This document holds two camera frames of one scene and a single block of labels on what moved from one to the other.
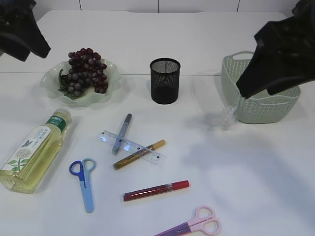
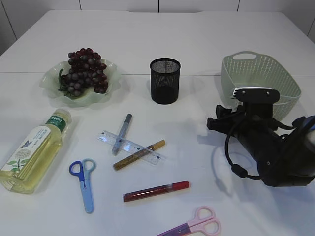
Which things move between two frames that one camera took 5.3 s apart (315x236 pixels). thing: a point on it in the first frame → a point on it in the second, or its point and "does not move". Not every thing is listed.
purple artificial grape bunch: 85,68 does not move
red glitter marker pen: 133,194 does not move
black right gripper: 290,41 → 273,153
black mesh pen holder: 165,77 does not move
